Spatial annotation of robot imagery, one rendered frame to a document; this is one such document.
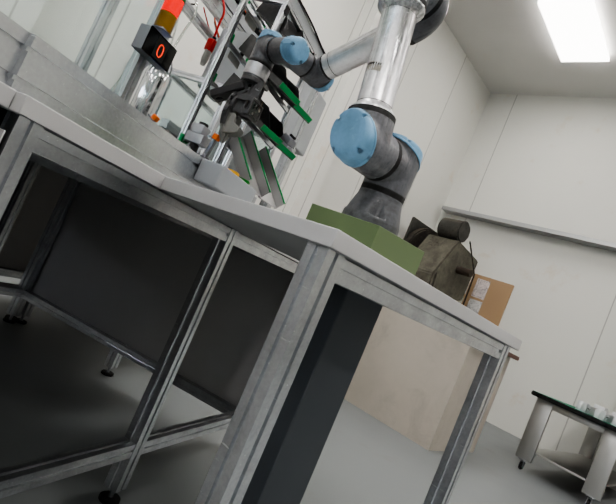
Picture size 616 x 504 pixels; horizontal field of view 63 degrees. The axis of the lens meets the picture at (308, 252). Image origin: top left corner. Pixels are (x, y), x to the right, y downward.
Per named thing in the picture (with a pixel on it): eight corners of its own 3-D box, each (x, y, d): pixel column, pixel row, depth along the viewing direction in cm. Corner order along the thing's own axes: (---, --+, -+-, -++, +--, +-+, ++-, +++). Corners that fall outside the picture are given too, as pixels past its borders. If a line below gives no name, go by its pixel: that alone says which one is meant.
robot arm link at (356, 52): (461, 0, 133) (316, 72, 162) (444, -29, 125) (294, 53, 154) (464, 35, 129) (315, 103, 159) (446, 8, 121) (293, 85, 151)
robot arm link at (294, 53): (321, 51, 147) (296, 52, 154) (297, 29, 138) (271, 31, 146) (312, 76, 146) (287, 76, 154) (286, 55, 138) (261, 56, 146)
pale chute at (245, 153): (261, 198, 180) (271, 192, 179) (240, 184, 169) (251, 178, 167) (242, 137, 191) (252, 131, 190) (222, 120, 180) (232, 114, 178)
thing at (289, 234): (518, 351, 138) (522, 341, 138) (330, 247, 72) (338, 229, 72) (334, 277, 185) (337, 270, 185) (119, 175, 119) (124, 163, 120)
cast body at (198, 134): (206, 149, 154) (216, 129, 154) (199, 144, 150) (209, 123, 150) (185, 142, 157) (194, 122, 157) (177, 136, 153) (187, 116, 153)
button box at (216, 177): (248, 209, 145) (257, 190, 146) (214, 187, 126) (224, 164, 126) (229, 201, 148) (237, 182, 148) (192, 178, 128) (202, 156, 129)
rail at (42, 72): (244, 226, 162) (258, 195, 162) (8, 91, 78) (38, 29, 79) (230, 220, 164) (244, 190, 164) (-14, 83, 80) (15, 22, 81)
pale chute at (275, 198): (276, 209, 194) (285, 203, 193) (258, 197, 183) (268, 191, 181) (257, 151, 205) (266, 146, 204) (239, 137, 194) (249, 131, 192)
